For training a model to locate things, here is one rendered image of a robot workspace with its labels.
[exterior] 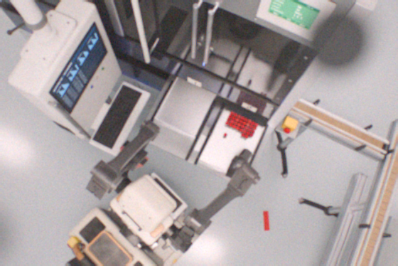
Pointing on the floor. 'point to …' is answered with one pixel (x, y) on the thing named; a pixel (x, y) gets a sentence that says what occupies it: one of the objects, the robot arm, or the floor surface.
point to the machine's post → (324, 57)
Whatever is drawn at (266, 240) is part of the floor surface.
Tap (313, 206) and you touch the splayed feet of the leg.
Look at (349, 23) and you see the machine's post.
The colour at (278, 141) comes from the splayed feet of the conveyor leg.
